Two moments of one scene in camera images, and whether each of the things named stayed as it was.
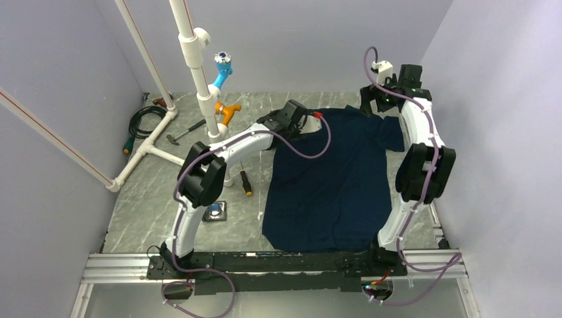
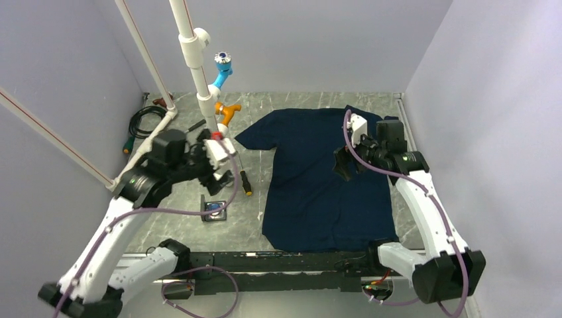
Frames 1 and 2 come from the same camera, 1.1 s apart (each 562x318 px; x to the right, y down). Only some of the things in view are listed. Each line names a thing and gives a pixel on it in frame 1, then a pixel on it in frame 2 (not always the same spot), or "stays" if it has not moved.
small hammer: x=172 y=140 stays
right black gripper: x=368 y=94 to x=342 y=159
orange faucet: x=228 y=111 stays
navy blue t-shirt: x=330 y=189 stays
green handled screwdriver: x=128 y=145 stays
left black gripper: x=274 y=114 to x=212 y=185
